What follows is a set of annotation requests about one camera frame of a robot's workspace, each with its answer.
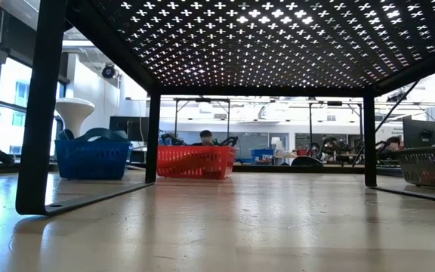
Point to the red plastic basket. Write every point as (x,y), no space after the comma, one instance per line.
(195,162)

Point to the blue plastic basket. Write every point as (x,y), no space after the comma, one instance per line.
(93,160)

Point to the black plastic basket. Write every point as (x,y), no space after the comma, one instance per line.
(429,166)

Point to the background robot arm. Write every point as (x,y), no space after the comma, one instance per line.
(229,141)
(170,139)
(325,147)

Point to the white cone desk lamp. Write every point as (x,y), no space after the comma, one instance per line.
(74,113)

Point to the person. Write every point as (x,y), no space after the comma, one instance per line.
(205,138)
(391,145)

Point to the blue storage bin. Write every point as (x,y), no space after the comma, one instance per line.
(263,155)

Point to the black computer monitor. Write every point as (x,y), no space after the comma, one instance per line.
(421,132)
(130,128)

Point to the black rounded chair back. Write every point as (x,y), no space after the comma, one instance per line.
(307,161)

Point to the ceiling light fixture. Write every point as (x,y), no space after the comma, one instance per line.
(78,43)

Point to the black perforated metal riser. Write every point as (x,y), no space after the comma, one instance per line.
(36,113)

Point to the metal gantry frame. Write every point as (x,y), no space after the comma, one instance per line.
(176,121)

